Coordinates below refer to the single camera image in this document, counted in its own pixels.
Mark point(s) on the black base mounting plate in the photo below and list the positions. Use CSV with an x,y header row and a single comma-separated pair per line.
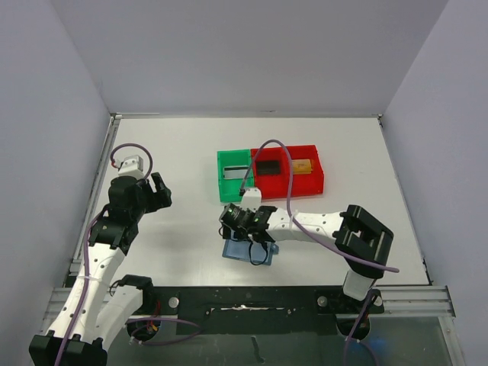
x,y
248,311

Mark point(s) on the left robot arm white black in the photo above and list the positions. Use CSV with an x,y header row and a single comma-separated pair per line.
x,y
86,325

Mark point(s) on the aluminium rail front right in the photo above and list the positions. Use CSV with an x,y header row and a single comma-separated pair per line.
x,y
417,301

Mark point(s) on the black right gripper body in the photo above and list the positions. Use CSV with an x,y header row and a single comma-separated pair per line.
x,y
230,232

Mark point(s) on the green plastic bin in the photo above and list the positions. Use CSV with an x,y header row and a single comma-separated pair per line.
x,y
229,189

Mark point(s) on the right red plastic bin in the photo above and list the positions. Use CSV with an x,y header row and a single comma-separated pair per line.
x,y
307,184

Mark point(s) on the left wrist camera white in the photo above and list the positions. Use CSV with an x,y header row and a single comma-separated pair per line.
x,y
131,166

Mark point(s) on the middle red plastic bin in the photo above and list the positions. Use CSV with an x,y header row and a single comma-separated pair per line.
x,y
272,186

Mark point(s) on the black card in red bin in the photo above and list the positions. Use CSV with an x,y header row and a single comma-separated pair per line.
x,y
268,167

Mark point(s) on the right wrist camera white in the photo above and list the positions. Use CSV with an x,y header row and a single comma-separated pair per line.
x,y
252,199

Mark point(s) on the silver card in green bin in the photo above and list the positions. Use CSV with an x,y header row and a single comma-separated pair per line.
x,y
237,172

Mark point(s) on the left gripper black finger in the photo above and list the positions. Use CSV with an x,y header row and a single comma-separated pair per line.
x,y
165,197
158,182

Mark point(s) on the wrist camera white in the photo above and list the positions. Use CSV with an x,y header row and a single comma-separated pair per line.
x,y
252,199
131,166

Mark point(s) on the blue leather card holder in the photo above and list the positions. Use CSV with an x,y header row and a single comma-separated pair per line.
x,y
254,253

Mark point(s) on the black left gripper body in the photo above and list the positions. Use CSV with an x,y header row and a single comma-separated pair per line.
x,y
149,200

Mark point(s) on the gold card in red bin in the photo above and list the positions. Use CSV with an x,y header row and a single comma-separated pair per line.
x,y
302,166

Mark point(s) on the red plastic bin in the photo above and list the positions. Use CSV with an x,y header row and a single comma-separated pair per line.
x,y
307,184
272,186

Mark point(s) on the aluminium rail left edge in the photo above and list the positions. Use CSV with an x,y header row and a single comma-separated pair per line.
x,y
93,198

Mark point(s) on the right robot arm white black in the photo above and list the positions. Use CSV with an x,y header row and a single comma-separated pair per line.
x,y
354,234

